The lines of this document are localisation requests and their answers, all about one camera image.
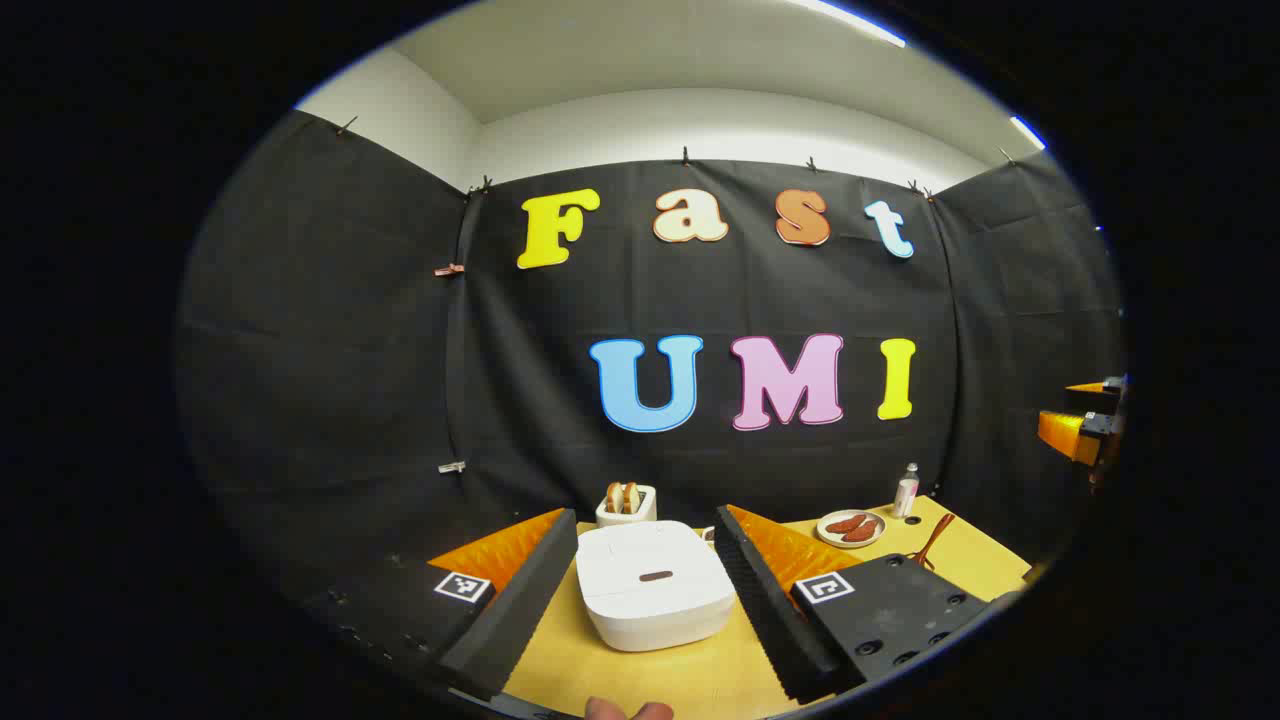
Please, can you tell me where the white toaster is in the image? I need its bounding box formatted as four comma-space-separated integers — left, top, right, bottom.
596, 484, 658, 528

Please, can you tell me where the white rice cooker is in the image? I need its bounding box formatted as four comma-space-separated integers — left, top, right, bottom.
575, 520, 738, 653

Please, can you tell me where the brown wooden spoon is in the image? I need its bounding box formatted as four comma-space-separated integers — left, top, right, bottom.
908, 513, 956, 571

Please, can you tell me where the black backdrop cloth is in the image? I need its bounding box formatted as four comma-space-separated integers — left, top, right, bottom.
175, 110, 1131, 641

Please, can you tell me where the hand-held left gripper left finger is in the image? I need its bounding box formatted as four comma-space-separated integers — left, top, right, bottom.
300, 508, 579, 701

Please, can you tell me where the white round plate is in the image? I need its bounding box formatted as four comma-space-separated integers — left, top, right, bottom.
816, 510, 887, 549

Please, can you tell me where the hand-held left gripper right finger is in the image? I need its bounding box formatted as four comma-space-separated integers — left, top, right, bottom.
712, 505, 1021, 704

